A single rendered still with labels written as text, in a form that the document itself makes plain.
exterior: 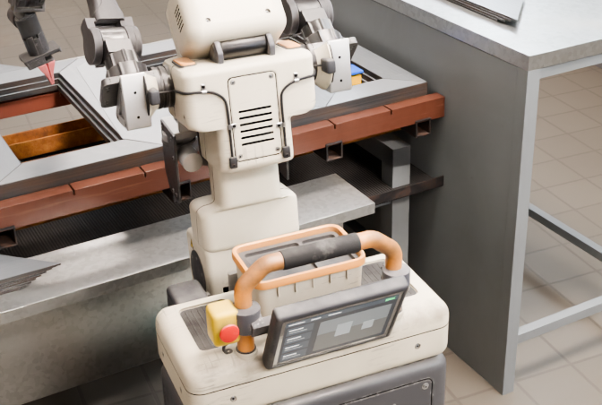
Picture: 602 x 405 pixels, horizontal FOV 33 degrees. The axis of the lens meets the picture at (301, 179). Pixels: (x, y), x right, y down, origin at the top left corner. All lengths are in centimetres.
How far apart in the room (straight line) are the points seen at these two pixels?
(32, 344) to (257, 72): 97
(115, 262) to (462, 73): 107
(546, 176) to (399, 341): 244
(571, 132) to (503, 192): 201
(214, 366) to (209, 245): 39
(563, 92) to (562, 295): 183
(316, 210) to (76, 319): 66
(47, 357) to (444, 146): 124
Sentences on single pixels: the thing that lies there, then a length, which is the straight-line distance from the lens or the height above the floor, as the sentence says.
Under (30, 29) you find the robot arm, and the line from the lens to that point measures 274.
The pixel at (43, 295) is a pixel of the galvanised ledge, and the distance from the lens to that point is 237.
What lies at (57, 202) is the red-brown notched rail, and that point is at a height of 81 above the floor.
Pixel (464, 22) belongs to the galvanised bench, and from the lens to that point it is 282.
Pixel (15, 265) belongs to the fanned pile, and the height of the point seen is 72.
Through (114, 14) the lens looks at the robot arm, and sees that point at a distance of 217.
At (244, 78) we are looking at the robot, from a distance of 201.
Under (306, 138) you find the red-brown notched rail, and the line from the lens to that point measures 270.
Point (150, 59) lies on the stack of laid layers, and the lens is 321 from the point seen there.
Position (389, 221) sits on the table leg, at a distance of 306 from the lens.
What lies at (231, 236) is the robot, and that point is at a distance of 218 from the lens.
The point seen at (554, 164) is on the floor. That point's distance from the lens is 446.
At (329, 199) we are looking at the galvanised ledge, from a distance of 266.
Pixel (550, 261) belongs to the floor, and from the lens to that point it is 376.
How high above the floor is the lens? 193
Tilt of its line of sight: 27 degrees down
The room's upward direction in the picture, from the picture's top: 2 degrees counter-clockwise
